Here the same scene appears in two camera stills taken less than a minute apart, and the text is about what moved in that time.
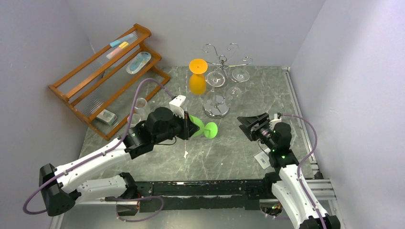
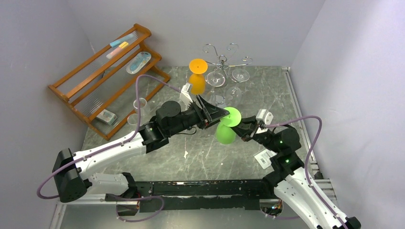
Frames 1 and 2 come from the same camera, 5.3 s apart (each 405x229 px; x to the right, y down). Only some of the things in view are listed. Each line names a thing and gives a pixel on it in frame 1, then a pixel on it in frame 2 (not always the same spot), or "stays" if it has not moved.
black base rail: (176, 195) stays
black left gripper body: (180, 127) -> (195, 118)
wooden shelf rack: (109, 88) stays
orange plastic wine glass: (197, 81) stays
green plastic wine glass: (210, 130) -> (225, 134)
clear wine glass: (234, 94) stays
